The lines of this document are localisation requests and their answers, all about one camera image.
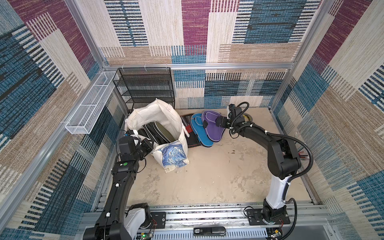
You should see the purple paddle case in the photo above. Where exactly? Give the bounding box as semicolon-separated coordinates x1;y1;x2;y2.
202;110;225;143

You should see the white canvas starry night bag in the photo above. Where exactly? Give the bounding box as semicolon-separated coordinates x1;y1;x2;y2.
125;99;190;173

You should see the black blue paddle case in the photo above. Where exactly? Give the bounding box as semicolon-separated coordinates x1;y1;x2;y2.
191;114;214;148

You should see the black red paddle case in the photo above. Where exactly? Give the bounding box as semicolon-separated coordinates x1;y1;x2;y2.
181;114;201;148

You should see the olive green paddle case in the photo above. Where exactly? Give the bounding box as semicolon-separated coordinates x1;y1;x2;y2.
155;122;176;143

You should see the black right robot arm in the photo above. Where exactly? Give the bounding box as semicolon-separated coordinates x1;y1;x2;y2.
215;104;301;224

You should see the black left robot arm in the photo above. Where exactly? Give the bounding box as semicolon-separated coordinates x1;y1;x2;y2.
83;136;154;240

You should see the black tape roll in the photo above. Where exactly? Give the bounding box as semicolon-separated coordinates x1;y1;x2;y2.
243;113;253;123

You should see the black handheld scanner device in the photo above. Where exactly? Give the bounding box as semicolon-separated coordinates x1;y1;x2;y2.
193;227;227;237

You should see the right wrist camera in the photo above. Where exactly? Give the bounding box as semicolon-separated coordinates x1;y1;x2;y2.
227;104;238;119

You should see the black wire mesh shelf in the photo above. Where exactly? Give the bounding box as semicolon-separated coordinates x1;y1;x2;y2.
113;67;175;113

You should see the white wire mesh basket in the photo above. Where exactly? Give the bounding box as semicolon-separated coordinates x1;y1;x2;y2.
65;72;116;135

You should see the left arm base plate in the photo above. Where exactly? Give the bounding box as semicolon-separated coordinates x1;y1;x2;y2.
147;212;167;230

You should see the black corrugated cable conduit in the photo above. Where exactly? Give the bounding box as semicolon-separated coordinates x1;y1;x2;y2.
229;101;314;240

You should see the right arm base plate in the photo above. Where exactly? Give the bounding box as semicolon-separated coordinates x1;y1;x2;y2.
244;207;293;226

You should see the aluminium front rail frame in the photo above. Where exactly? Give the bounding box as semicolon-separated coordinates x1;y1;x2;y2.
151;201;342;240

